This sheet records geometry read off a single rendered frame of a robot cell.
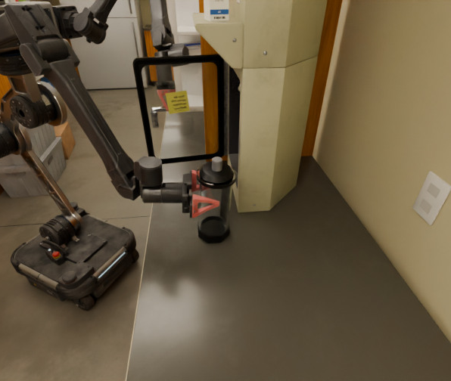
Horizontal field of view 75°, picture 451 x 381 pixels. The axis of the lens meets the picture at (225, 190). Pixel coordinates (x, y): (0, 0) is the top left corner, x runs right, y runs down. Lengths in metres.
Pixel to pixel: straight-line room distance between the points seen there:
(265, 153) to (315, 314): 0.46
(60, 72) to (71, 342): 1.48
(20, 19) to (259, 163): 0.68
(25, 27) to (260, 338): 0.87
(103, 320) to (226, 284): 1.26
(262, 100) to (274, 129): 0.09
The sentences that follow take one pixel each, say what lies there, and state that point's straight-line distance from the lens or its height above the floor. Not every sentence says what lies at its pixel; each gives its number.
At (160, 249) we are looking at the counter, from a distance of 0.91.
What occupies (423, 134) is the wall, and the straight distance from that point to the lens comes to 0.88.
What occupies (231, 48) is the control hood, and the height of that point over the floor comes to 1.46.
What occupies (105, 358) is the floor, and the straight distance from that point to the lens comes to 1.85.
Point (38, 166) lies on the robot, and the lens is 2.04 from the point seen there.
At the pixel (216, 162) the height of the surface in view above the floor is 1.21.
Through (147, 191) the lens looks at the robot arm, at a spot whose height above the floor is 1.14.
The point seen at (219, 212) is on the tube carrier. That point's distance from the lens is 0.82.
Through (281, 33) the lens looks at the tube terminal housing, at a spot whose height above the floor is 1.49.
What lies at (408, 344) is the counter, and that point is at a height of 0.94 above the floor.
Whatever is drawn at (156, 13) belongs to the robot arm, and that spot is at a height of 1.50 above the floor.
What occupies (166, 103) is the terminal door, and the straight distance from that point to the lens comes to 1.11.
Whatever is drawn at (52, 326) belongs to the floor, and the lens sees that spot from 2.07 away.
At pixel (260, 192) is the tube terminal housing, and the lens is 0.97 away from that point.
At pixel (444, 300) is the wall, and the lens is 0.90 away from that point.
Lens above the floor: 1.58
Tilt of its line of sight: 35 degrees down
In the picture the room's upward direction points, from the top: straight up
